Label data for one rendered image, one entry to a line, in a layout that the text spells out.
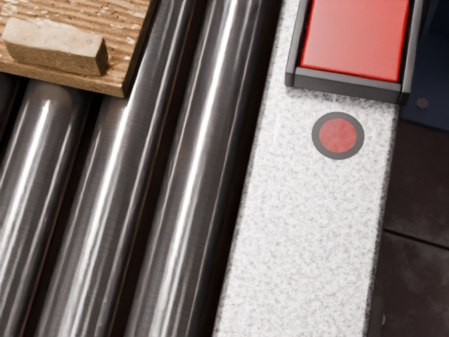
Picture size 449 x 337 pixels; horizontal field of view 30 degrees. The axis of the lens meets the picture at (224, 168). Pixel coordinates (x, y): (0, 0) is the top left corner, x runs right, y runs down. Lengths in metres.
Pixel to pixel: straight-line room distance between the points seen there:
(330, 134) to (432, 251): 0.97
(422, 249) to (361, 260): 0.98
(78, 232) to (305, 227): 0.13
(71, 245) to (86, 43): 0.12
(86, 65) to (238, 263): 0.15
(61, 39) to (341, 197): 0.19
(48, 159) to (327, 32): 0.19
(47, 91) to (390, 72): 0.21
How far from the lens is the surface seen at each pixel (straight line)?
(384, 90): 0.51
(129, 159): 0.50
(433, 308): 1.44
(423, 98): 1.55
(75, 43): 0.49
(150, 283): 0.48
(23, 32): 0.50
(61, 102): 0.53
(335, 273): 0.48
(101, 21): 0.53
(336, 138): 0.51
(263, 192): 0.49
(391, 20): 0.54
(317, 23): 0.53
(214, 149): 0.50
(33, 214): 0.50
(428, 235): 1.48
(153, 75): 0.53
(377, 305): 0.57
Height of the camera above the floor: 1.38
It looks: 68 degrees down
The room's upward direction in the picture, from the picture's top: 5 degrees counter-clockwise
